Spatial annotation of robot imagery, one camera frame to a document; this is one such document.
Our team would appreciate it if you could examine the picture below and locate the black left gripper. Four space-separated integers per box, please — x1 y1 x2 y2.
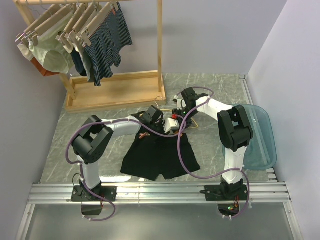
148 120 171 144

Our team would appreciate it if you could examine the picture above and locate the pink clothes peg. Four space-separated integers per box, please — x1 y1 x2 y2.
139 132 150 139

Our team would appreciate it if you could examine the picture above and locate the yellow wavy clip hanger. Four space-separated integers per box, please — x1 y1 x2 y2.
154 96 199 129

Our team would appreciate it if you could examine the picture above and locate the black boxer underwear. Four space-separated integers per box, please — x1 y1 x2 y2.
120 127 187 181

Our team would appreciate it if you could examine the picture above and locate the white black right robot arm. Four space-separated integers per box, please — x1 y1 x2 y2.
173 87 254 200

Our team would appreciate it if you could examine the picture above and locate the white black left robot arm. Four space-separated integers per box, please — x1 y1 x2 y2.
70 105 165 201

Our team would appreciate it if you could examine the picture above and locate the dark blue underwear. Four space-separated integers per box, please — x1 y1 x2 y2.
70 48 87 77

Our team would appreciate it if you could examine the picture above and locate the navy striped boxer underwear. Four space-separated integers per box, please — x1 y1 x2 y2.
84 2 133 87

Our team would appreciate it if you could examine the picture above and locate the beige clip hanger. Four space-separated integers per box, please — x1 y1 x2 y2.
79 1 119 46

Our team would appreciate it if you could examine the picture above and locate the orange underwear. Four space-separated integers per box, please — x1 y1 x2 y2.
30 57 60 77

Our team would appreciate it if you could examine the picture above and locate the light green underwear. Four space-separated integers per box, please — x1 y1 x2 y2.
28 13 74 74

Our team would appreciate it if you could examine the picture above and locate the wooden clothes rack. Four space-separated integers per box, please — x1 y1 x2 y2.
15 0 166 113

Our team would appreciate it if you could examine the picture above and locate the translucent blue plastic bin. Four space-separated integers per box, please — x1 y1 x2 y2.
221 104 278 172

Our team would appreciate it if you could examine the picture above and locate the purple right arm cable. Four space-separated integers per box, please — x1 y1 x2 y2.
173 86 251 221

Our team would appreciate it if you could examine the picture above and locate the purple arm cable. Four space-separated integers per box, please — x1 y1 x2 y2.
65 117 183 223
173 86 251 221

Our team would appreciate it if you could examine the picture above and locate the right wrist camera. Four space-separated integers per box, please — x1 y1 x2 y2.
173 95 186 110

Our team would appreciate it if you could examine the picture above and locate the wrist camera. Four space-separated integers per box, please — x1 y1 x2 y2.
163 117 180 134
173 95 186 110

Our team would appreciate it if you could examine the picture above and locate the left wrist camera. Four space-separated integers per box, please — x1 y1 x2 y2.
163 117 180 134

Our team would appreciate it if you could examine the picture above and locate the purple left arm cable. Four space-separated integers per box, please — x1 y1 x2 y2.
65 117 183 223

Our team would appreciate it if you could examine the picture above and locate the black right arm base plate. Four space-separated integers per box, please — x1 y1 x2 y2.
200 185 248 202

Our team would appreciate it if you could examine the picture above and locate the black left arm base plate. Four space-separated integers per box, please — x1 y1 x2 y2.
70 185 118 202

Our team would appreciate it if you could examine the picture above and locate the aluminium mounting rail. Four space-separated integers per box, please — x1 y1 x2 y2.
27 181 291 205

